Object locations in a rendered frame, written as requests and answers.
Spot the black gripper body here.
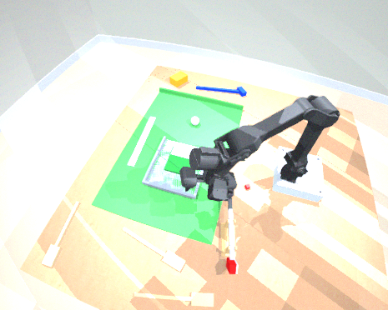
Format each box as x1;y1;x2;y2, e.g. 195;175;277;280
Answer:
179;167;237;190

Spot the yellow block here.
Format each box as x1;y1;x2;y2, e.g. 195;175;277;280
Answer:
170;71;188;87

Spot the blue putter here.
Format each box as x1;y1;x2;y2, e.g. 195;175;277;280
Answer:
196;86;247;97

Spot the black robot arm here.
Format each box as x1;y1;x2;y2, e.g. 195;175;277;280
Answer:
189;95;340;202

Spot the green flat mat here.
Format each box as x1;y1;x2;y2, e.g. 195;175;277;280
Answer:
91;92;243;245

